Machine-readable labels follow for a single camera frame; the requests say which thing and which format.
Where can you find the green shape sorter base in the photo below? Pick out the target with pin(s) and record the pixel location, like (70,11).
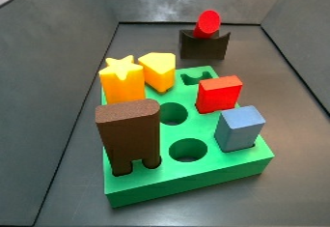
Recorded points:
(193,161)

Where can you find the black curved stand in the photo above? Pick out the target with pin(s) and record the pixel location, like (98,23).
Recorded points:
(195,48)

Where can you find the red rectangular block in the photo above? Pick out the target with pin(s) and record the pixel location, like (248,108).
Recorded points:
(218,93)

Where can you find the red cylinder block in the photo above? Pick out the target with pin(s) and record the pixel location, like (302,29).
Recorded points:
(208,24)

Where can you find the yellow pentagon block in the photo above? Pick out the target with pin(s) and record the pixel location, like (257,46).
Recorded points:
(159,70)

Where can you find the blue rectangular block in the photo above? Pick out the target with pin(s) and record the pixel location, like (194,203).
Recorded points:
(238,127)

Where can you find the brown arch block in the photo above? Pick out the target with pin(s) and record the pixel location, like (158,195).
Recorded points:
(129,127)

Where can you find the yellow star block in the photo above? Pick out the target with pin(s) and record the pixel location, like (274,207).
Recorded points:
(122,79)

